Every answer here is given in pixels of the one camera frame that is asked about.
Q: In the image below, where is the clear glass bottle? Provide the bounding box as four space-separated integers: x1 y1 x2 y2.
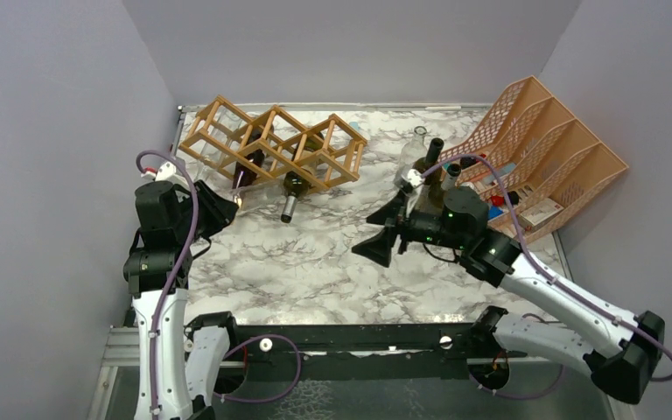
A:
394 126 428 186
192 108 242 179

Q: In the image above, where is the green wine bottle beige label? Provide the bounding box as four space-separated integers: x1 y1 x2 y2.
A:
412 137 445 205

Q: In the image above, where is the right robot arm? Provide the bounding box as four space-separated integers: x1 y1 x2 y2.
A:
352 187 665 404

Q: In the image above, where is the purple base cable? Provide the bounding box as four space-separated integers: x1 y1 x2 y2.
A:
467 312 566 403
211 333 303 405

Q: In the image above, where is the peach plastic desk organizer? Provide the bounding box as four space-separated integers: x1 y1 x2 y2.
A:
440 76 629 242

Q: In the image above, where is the wooden wine rack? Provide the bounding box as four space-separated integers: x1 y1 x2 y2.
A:
178 95 367 193

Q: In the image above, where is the dark bottle silver cap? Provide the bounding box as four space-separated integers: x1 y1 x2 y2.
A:
280 132 324 223

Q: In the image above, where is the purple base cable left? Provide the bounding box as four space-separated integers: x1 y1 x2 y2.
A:
211 333 303 405

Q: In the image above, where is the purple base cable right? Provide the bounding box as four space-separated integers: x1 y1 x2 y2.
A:
467 312 566 403

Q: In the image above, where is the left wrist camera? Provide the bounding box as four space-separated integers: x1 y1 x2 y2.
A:
141 162 189 190

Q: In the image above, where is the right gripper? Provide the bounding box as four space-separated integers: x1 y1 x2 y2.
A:
352 190 467 267

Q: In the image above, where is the clear bottle gold cap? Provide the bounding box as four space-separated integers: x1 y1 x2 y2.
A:
232 150 265 207

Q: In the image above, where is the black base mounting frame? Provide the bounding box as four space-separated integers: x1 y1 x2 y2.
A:
103 321 606 384

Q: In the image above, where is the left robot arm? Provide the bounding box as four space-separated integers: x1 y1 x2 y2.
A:
123 181 240 419

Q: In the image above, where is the dark green top wine bottle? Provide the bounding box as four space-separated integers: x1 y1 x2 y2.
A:
421 163 462 214

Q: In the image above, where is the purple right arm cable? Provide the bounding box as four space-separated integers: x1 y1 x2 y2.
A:
419 152 672 384

